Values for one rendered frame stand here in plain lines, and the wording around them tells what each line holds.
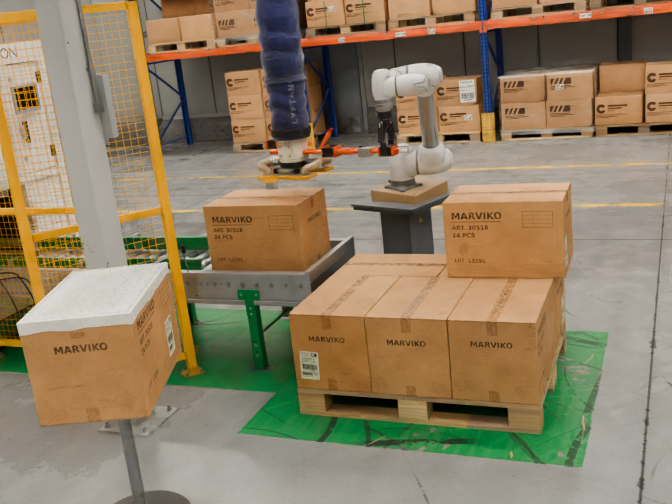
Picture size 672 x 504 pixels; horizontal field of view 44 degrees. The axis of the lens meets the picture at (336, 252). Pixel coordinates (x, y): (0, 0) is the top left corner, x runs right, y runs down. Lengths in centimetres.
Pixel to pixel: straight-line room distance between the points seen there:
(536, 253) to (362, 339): 98
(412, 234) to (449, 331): 153
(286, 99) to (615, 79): 784
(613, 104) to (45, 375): 938
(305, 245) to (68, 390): 194
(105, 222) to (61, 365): 121
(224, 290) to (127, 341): 184
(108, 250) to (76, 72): 85
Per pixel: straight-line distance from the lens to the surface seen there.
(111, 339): 302
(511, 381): 389
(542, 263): 430
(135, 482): 359
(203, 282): 484
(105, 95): 415
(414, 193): 520
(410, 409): 409
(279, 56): 458
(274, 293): 464
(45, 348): 311
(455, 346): 388
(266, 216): 468
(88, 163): 408
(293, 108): 462
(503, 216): 426
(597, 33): 1275
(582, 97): 1147
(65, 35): 405
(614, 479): 369
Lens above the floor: 194
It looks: 16 degrees down
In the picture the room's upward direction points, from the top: 6 degrees counter-clockwise
